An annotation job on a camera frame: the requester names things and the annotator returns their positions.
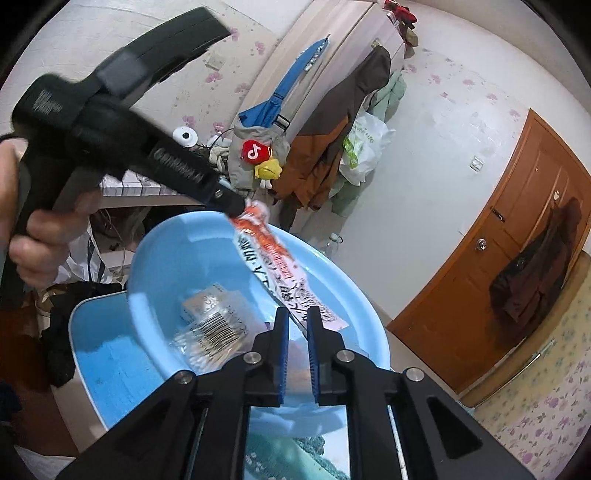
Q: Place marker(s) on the white plastic bag green print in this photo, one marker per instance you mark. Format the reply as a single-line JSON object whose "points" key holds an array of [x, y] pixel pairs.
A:
{"points": [[364, 143]]}

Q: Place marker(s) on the large clear water bottle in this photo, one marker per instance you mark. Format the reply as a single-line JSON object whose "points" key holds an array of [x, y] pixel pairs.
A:
{"points": [[332, 242]]}

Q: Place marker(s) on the light blue plastic basin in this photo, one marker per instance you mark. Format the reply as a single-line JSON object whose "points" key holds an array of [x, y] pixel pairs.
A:
{"points": [[175, 249]]}

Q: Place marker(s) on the white plush toy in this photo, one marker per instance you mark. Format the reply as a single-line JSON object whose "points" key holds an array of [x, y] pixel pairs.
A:
{"points": [[218, 153]]}

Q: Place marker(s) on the white light switch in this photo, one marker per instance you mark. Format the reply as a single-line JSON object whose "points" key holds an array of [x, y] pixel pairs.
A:
{"points": [[476, 163]]}

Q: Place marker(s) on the silver door knob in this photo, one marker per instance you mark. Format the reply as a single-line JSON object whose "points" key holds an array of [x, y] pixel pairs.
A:
{"points": [[481, 244]]}

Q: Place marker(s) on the red plush pendant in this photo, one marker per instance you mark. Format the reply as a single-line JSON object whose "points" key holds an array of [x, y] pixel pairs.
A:
{"points": [[253, 151]]}

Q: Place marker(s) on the picture printed desktop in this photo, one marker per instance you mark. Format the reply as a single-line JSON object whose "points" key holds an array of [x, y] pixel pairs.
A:
{"points": [[111, 369]]}

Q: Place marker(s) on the red and dark clothes pile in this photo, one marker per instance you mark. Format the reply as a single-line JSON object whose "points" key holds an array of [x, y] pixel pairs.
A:
{"points": [[401, 11]]}

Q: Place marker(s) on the clear bag of cotton swabs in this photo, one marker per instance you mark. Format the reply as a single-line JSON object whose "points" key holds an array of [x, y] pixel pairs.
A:
{"points": [[212, 337]]}

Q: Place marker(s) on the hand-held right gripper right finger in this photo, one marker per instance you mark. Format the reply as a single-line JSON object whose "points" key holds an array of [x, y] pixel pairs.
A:
{"points": [[315, 355]]}

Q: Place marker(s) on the dark cloth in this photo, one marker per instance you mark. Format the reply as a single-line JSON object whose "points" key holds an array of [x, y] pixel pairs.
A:
{"points": [[60, 341]]}

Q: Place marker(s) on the pale beige wardrobe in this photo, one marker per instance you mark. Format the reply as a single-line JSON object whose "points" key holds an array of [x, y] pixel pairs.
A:
{"points": [[341, 37]]}

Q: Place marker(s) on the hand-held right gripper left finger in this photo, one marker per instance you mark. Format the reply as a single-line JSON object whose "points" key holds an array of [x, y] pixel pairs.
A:
{"points": [[281, 355]]}

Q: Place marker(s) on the brown wooden door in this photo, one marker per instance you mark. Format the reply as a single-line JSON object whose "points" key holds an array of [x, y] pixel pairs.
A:
{"points": [[508, 230]]}

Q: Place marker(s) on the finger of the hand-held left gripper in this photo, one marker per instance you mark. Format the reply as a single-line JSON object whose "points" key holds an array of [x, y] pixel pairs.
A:
{"points": [[226, 198]]}

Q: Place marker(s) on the light green jacket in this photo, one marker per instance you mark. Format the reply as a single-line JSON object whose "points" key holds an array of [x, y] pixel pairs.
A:
{"points": [[390, 92]]}

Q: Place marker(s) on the white striped cloth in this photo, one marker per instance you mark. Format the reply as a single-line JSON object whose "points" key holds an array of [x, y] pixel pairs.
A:
{"points": [[101, 258]]}

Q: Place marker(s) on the brown and orange jacket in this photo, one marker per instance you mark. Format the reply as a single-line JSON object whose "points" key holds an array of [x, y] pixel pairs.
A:
{"points": [[332, 138]]}

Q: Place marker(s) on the person's left hand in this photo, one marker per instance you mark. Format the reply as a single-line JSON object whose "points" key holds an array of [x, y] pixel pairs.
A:
{"points": [[51, 244]]}

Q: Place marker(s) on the dark brown hanging jacket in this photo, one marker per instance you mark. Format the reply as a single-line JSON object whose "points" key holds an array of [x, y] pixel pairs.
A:
{"points": [[540, 281]]}

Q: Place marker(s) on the white round camera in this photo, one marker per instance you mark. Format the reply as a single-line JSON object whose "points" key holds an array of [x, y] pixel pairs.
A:
{"points": [[185, 137]]}

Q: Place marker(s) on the long red and white packet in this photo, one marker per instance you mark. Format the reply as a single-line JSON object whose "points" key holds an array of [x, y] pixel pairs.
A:
{"points": [[272, 263]]}

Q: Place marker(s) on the black door latch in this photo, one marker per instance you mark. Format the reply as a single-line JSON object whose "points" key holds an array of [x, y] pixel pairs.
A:
{"points": [[497, 214]]}

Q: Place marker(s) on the yellow plush pendant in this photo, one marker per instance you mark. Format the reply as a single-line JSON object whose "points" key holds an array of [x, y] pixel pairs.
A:
{"points": [[268, 170]]}

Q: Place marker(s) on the white wall socket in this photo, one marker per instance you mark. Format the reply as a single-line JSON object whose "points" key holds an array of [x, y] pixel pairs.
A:
{"points": [[214, 62]]}

